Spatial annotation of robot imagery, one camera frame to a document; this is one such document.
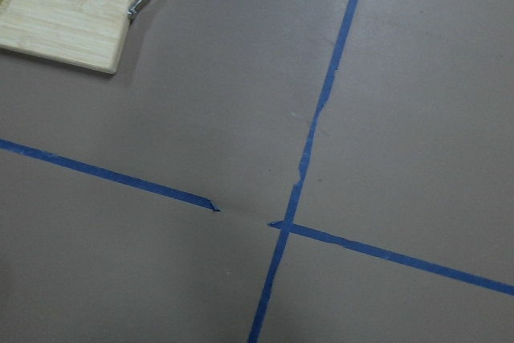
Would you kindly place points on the wooden cutting board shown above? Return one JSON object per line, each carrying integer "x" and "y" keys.
{"x": 85, "y": 33}

